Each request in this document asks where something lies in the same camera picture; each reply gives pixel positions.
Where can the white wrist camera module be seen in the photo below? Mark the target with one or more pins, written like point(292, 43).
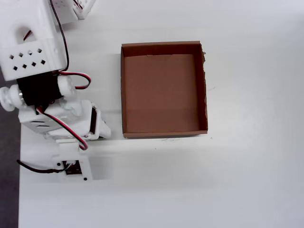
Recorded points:
point(71, 152)

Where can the brown cardboard box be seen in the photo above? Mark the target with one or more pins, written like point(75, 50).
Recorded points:
point(161, 95)

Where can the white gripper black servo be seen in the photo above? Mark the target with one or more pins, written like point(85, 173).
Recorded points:
point(102, 127)

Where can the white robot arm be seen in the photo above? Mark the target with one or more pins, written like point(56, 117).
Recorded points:
point(28, 23)

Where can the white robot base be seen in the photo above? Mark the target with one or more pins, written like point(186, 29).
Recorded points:
point(83, 13)

